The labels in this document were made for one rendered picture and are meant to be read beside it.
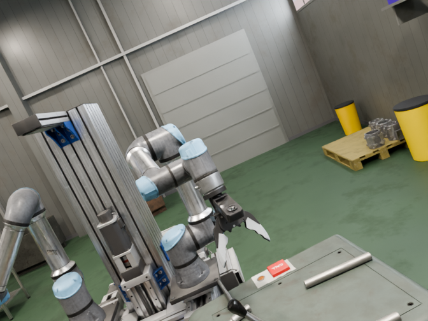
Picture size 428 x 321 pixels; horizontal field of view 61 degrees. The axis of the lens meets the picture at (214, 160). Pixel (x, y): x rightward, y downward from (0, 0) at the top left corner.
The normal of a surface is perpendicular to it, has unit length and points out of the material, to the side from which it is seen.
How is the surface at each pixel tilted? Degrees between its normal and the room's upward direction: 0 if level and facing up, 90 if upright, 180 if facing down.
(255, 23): 90
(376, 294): 0
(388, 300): 0
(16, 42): 90
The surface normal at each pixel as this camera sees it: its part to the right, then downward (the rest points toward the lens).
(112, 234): 0.07, 0.16
